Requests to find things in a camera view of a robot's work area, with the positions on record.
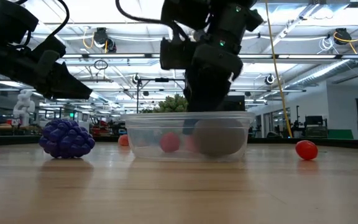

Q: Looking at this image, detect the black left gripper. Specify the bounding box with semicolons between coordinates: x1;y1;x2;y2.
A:
0;35;93;100

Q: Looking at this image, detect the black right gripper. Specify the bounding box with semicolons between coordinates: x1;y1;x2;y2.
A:
182;43;244;135

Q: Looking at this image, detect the brown toy kiwi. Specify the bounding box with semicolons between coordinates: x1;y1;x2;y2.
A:
193;118;247;157

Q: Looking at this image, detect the purple toy grape bunch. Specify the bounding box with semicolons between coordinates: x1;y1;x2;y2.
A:
39;118;96;159

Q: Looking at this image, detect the clear plastic tupperware container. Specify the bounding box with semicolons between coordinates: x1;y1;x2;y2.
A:
121;111;256;162

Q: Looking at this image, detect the black computer case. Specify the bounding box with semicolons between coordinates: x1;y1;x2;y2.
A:
227;95;246;112

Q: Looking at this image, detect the green succulent plant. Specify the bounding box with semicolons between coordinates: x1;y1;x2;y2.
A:
141;94;188;113

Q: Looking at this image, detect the white robot figure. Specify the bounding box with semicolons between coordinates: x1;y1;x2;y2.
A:
12;90;36;128

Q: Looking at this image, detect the long ceiling light bar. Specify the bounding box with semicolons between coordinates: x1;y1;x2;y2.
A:
62;53;358;60

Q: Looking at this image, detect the desk with dark monitor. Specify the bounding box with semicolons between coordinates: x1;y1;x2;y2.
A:
305;115;328;138

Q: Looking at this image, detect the green panel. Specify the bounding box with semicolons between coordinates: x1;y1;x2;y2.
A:
327;129;354;140

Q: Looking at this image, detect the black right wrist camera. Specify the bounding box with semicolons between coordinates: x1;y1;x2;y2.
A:
159;37;196;71

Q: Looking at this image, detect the yellow hanging cable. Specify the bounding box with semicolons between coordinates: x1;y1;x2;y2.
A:
264;0;293;139

